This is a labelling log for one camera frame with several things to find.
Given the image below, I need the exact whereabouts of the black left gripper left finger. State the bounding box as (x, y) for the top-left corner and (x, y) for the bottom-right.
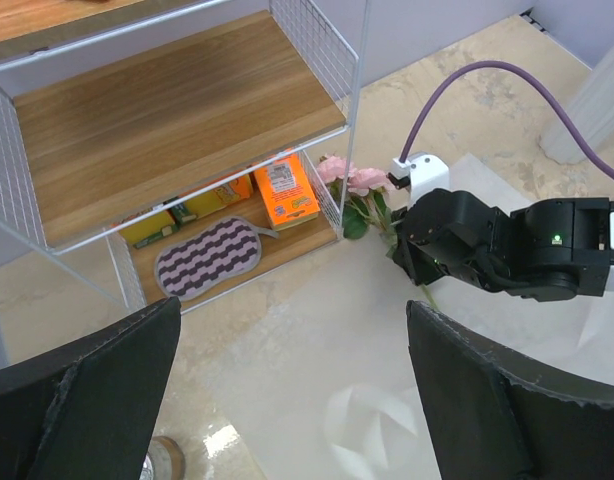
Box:
(0, 298), (181, 479)

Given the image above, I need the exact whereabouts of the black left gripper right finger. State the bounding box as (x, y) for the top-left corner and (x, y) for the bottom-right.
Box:
(406, 301), (614, 479)

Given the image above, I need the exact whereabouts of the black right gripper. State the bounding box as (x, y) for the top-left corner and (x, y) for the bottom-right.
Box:
(391, 188), (512, 293)

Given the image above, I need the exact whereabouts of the pink rose bunch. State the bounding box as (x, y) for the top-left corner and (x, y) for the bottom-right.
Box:
(315, 153), (438, 309)

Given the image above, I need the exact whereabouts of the cream printed ribbon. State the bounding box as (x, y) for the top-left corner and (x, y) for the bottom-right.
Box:
(323, 384), (419, 477)

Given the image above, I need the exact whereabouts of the white bouquet wrapping paper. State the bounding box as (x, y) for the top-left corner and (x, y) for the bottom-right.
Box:
(176, 152), (614, 480)

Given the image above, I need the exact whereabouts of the white ribbed vase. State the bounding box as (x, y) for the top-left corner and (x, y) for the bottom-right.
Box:
(539, 46), (614, 164)

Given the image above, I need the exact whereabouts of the brown tin can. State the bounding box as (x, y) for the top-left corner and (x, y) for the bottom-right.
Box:
(140, 436), (186, 480)

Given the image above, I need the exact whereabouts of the orange sponge box right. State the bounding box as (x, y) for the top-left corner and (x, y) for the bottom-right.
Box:
(253, 153), (320, 232)

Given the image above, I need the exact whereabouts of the orange sponge box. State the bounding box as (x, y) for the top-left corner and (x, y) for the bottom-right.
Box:
(253, 153), (320, 232)
(116, 210), (179, 249)
(168, 174), (253, 225)

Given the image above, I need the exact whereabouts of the orange sponge box left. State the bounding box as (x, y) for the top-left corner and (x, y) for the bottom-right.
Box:
(116, 210), (179, 249)

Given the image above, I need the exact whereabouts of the orange sponge box middle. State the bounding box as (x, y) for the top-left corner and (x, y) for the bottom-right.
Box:
(168, 174), (253, 225)

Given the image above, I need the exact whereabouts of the purple wavy scrub pad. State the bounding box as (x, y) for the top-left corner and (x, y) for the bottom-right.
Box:
(154, 216), (279, 302)

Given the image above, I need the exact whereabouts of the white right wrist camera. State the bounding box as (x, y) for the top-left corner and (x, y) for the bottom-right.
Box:
(387, 153), (450, 208)

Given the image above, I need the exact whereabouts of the white wire wooden shelf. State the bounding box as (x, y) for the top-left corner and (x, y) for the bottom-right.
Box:
(0, 1), (368, 311)

